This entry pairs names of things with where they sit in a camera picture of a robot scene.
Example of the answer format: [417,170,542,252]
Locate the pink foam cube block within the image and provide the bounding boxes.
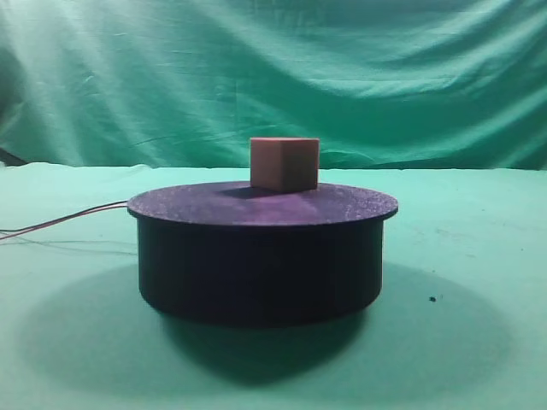
[250,137,320,192]

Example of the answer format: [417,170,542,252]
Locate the black round turntable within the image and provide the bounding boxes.
[127,181,398,328]

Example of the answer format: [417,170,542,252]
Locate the green cloth backdrop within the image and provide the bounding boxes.
[1,1,546,170]

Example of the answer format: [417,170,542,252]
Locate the green table cloth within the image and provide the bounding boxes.
[1,169,546,409]

